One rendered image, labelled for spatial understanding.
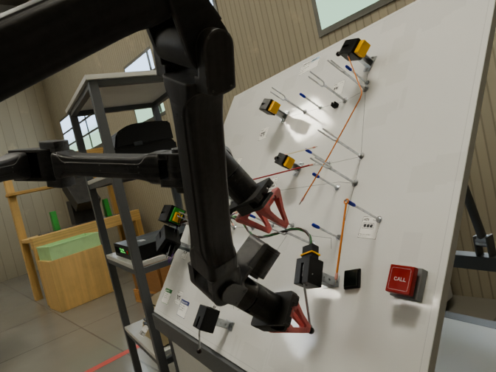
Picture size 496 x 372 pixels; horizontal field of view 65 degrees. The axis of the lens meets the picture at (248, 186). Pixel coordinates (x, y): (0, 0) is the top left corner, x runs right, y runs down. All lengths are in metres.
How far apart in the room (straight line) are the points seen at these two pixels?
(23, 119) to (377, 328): 10.29
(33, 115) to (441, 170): 10.35
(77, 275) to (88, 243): 0.44
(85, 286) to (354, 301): 5.23
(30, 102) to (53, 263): 5.88
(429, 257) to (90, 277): 5.39
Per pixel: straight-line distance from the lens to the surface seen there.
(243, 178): 0.75
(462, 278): 3.46
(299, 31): 3.90
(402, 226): 0.83
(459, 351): 1.17
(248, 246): 0.69
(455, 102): 0.90
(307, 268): 0.83
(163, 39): 0.47
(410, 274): 0.74
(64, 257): 5.76
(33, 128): 10.72
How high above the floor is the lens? 1.37
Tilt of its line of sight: 4 degrees down
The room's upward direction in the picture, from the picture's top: 13 degrees counter-clockwise
